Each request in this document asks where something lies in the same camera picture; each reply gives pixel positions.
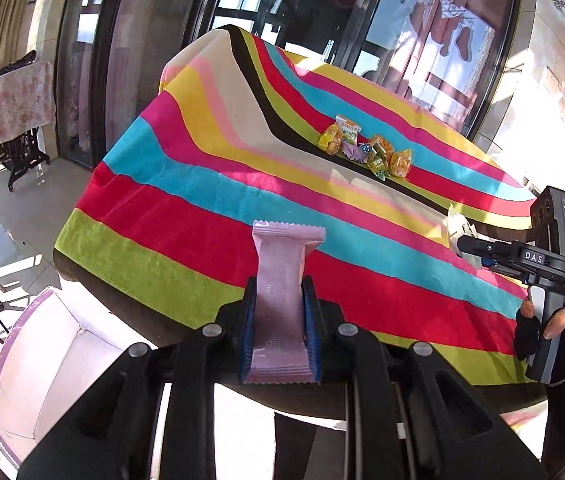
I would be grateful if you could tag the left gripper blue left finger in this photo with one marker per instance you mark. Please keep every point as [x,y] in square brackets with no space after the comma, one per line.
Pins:
[247,328]

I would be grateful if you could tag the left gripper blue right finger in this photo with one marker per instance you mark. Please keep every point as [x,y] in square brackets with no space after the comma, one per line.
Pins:
[313,327]

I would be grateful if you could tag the white storage box purple trim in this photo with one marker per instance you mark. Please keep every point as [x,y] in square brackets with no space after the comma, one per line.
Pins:
[62,342]

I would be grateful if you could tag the orange cracker packet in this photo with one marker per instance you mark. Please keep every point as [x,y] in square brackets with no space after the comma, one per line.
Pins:
[400,163]

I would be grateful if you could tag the green pea snack packet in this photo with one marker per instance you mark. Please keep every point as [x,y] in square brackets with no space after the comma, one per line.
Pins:
[378,166]

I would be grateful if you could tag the striped colourful table cloth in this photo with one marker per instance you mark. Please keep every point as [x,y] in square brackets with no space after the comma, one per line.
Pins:
[231,137]

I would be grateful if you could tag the white yellow lemon packet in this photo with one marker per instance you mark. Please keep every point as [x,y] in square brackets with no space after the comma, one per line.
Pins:
[350,130]

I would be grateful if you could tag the yellow chips packet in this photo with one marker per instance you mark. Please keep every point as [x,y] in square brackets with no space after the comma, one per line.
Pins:
[330,140]

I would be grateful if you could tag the purple pink small packet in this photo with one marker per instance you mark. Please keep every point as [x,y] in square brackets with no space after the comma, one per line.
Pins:
[354,152]

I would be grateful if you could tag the floral cloth side table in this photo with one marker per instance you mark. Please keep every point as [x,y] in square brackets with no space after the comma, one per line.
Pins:
[27,105]

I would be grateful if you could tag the right hand black glove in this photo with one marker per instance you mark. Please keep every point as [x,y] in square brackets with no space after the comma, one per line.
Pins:
[530,332]

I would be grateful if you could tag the pink wafer packet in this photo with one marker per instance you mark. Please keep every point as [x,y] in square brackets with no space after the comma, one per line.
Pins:
[279,354]

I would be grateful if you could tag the orange yellow snack packet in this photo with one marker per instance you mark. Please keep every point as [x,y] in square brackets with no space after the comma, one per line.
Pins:
[381,146]

